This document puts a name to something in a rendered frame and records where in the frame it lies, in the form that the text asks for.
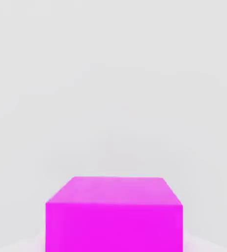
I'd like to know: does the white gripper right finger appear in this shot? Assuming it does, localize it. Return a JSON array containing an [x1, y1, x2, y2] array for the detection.
[[182, 229, 227, 252]]

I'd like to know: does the small magenta cube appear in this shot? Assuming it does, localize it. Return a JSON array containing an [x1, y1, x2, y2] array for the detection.
[[45, 176, 184, 252]]

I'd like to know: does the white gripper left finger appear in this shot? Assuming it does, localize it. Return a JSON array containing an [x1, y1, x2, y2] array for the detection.
[[0, 229, 46, 252]]

